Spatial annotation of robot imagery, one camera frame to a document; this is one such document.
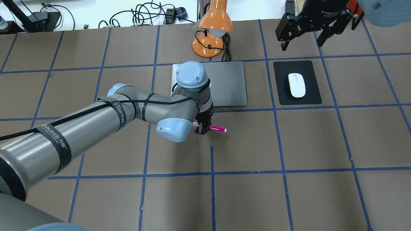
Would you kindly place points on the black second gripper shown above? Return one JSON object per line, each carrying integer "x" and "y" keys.
{"x": 323, "y": 9}

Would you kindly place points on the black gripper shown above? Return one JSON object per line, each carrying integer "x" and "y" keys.
{"x": 205, "y": 115}

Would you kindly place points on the pink marker pen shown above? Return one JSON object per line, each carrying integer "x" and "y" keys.
{"x": 212, "y": 127}

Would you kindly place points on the second grey robot arm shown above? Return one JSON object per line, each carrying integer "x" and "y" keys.
{"x": 382, "y": 13}

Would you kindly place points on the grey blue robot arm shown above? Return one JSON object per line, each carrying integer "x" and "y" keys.
{"x": 133, "y": 179}

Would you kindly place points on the black mousepad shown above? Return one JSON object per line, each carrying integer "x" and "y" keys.
{"x": 306, "y": 68}

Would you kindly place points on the white computer mouse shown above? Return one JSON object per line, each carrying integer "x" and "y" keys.
{"x": 296, "y": 85}

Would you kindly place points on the silver apple laptop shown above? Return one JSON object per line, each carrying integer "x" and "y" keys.
{"x": 227, "y": 81}

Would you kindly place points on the orange desk lamp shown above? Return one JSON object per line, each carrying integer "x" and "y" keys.
{"x": 212, "y": 38}

